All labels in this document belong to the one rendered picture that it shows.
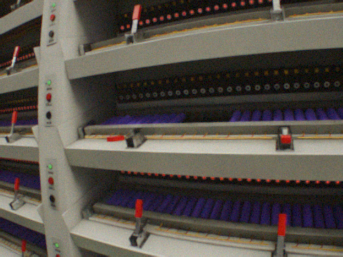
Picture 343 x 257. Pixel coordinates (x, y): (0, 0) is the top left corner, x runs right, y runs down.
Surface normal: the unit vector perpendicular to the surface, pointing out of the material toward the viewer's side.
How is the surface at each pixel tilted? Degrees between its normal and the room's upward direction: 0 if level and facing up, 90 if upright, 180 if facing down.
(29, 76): 112
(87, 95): 90
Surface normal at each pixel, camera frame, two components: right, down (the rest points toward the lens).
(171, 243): -0.17, -0.92
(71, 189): 0.91, -0.01
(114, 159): -0.38, 0.38
